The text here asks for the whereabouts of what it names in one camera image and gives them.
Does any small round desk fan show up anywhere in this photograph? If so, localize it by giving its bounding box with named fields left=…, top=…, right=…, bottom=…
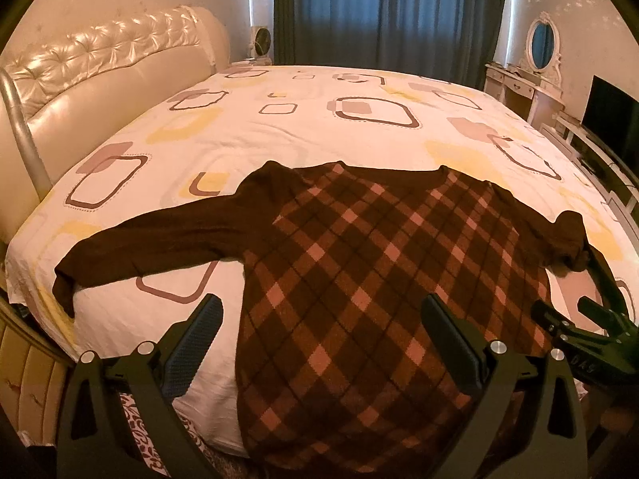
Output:
left=250, top=25, right=273, bottom=58

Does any oval white vanity mirror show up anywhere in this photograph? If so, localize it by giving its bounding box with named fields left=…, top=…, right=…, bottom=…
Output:
left=519, top=11, right=562, bottom=85

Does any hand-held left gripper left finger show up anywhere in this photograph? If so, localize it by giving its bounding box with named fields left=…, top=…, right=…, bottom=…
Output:
left=55, top=293, right=224, bottom=479

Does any brown argyle sweater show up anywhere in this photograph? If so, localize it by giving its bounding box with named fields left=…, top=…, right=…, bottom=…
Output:
left=52, top=160, right=592, bottom=479

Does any beige padded bed frame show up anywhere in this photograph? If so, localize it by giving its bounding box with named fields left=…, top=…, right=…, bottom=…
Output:
left=0, top=299, right=71, bottom=450

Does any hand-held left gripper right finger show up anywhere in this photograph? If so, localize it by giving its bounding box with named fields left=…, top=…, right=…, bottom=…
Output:
left=420, top=292, right=591, bottom=479

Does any dark blue curtain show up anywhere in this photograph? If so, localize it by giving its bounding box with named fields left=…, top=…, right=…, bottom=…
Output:
left=272, top=0, right=510, bottom=93

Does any white vanity table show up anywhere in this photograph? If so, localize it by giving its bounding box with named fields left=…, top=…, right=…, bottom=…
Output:
left=484, top=61, right=565, bottom=121

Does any cream tufted leather headboard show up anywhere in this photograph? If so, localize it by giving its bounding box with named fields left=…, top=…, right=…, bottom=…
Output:
left=0, top=5, right=231, bottom=245

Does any bed with patterned sheet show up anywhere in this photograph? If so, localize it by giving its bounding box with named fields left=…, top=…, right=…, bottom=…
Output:
left=5, top=64, right=639, bottom=460

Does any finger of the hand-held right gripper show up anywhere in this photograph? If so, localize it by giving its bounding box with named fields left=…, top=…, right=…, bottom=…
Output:
left=530, top=298, right=570, bottom=340
left=578, top=247, right=639, bottom=333

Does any white television stand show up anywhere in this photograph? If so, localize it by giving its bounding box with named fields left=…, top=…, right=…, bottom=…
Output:
left=542, top=112, right=639, bottom=220

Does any black flat television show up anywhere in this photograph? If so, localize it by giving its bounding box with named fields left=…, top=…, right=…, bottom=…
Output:
left=581, top=75, right=639, bottom=160

